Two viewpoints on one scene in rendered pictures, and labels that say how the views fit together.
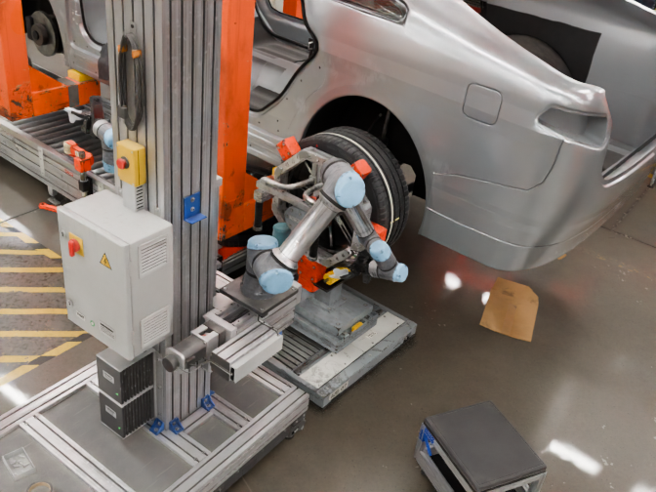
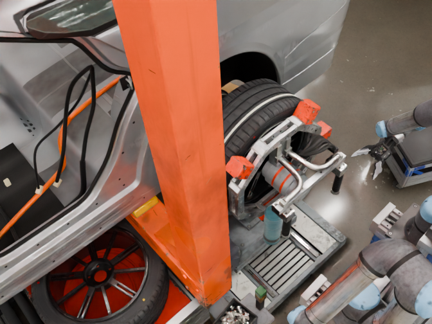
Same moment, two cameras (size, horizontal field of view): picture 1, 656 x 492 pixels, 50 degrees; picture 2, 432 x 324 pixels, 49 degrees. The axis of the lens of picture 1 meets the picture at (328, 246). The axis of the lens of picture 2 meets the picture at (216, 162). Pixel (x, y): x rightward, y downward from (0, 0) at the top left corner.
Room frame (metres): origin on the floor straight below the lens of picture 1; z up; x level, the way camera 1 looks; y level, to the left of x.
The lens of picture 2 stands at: (2.81, 1.37, 2.69)
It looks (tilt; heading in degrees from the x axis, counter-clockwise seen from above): 54 degrees down; 287
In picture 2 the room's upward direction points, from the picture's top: 5 degrees counter-clockwise
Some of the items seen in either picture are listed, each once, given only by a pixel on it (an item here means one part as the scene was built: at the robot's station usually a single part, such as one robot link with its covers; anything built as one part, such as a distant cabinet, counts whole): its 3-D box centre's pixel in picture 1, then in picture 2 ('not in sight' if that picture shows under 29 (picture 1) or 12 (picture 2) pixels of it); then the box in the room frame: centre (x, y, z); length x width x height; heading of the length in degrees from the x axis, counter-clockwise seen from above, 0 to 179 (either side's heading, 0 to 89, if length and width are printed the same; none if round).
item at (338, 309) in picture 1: (329, 285); (249, 205); (3.07, -0.03, 0.32); 0.40 x 0.30 x 0.28; 55
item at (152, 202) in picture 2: not in sight; (139, 198); (3.56, 0.27, 0.71); 0.14 x 0.14 x 0.05; 55
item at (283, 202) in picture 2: (289, 173); (282, 175); (2.88, 0.22, 1.03); 0.19 x 0.18 x 0.11; 145
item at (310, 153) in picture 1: (318, 208); (275, 169); (2.93, 0.06, 0.85); 0.54 x 0.07 x 0.54; 55
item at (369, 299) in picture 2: not in sight; (361, 300); (2.52, 0.67, 0.98); 0.13 x 0.12 x 0.14; 133
